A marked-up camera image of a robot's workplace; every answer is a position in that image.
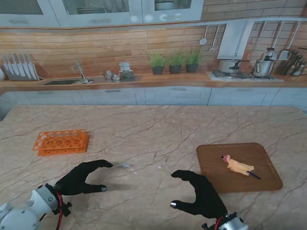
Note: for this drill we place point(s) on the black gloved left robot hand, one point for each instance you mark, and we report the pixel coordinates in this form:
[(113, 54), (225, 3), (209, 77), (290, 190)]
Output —
[(76, 179)]

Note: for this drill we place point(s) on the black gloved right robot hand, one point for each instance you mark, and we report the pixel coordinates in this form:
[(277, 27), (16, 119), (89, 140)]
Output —
[(206, 194)]

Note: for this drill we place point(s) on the yellow microfibre cloth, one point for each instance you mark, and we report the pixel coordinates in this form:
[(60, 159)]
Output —
[(238, 165)]

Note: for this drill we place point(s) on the blue glass rod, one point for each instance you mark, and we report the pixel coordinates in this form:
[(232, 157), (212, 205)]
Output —
[(254, 175)]

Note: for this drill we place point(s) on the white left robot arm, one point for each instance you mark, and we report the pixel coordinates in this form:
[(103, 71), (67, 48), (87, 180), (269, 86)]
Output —
[(26, 210)]

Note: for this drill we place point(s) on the brown wooden tray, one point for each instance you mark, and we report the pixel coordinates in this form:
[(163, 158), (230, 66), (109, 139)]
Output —
[(239, 177)]

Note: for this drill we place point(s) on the orange test tube rack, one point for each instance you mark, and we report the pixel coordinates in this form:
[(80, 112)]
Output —
[(57, 143)]

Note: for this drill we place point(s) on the printed kitchen backdrop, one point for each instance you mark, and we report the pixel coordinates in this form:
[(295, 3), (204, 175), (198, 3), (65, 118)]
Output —
[(96, 48)]

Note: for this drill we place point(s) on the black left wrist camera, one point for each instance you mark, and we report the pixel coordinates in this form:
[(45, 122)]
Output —
[(63, 209)]

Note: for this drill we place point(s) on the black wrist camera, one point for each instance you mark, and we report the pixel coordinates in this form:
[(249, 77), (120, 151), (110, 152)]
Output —
[(63, 209), (206, 226)]

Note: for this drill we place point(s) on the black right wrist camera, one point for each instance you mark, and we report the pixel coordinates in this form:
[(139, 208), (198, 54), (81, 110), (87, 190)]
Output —
[(206, 226)]

